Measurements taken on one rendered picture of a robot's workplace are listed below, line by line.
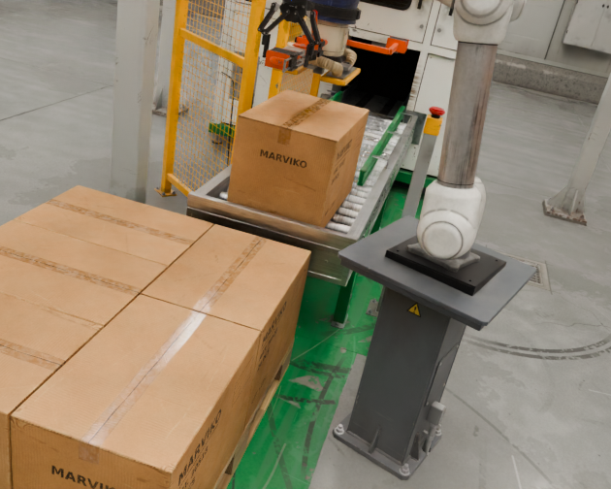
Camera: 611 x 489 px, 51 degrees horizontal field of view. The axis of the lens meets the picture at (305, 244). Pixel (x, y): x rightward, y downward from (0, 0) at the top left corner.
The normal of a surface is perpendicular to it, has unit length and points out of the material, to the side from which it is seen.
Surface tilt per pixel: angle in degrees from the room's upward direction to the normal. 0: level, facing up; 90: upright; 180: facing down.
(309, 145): 90
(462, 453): 0
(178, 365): 0
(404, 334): 90
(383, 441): 90
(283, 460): 0
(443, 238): 93
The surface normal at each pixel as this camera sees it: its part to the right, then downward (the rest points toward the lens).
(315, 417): 0.18, -0.88
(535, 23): -0.26, 0.39
